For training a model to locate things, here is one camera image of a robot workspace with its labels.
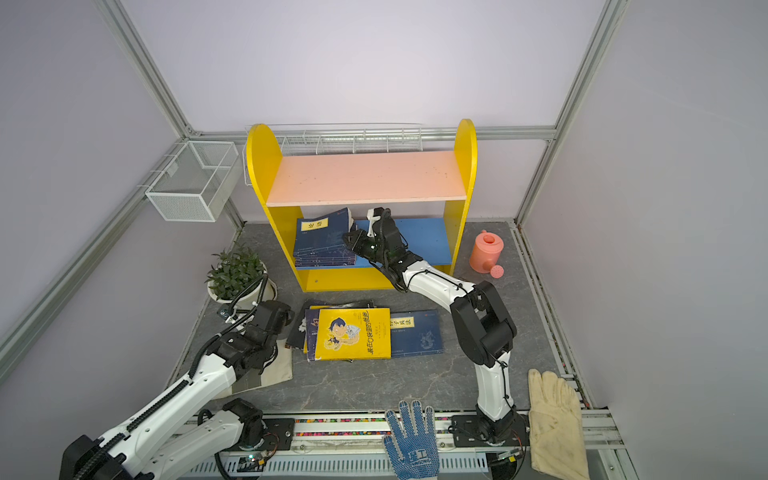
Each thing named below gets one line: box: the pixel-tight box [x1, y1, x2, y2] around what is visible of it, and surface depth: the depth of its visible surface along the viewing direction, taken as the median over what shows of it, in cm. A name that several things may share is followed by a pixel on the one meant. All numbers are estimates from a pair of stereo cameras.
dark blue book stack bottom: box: [390, 309, 444, 358], surface depth 91 cm
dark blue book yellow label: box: [294, 207, 356, 268], surface depth 91 cm
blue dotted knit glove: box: [383, 400, 440, 480], surface depth 74 cm
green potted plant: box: [204, 243, 265, 300], surface depth 86 cm
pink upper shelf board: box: [266, 150, 467, 207], surface depth 77 cm
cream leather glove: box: [528, 368, 591, 480], surface depth 75 cm
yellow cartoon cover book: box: [312, 308, 392, 367], surface depth 86 cm
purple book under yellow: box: [305, 309, 320, 362], surface depth 86 cm
